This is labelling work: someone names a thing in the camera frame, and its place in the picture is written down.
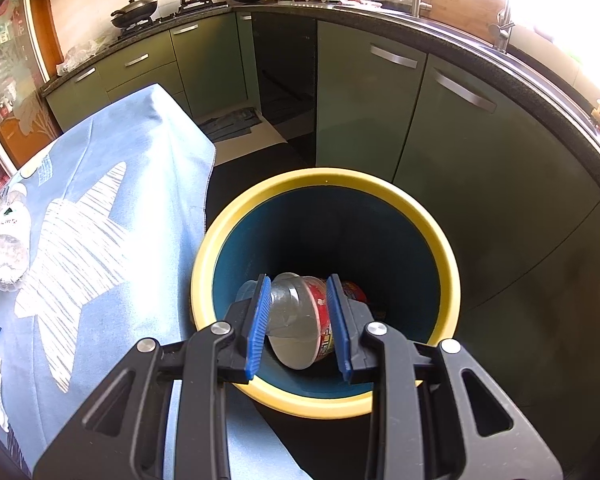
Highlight yellow rimmed teal trash bin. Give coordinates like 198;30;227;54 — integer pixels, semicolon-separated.
190;167;462;420

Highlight wooden cutting board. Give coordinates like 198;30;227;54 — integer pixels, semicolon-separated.
422;0;511;36

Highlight blue star print tablecloth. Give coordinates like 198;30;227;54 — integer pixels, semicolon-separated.
0;82;311;480

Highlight green base cabinets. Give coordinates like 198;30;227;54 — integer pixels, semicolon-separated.
45;10;600;361

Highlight tall steel faucet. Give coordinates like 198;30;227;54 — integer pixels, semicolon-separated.
490;0;513;53

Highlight clear labelled plastic bottle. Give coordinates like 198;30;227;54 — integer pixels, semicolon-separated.
0;185;43;293

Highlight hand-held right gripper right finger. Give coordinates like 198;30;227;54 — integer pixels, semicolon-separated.
326;274;565;480

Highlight red instant noodle cup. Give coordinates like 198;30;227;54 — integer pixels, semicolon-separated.
269;276;368;372

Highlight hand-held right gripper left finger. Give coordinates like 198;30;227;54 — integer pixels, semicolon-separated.
32;274;272;480

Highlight black gas stove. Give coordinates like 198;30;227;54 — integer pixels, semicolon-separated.
111;0;231;40

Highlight grey floor mat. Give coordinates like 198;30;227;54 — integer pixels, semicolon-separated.
195;105;266;143

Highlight printed glass sliding door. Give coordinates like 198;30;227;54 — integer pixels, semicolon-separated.
0;0;66;171

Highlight black lidded wok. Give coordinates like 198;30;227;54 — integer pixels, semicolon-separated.
110;0;159;29

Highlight clear plastic bags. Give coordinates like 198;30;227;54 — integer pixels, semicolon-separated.
55;30;118;76

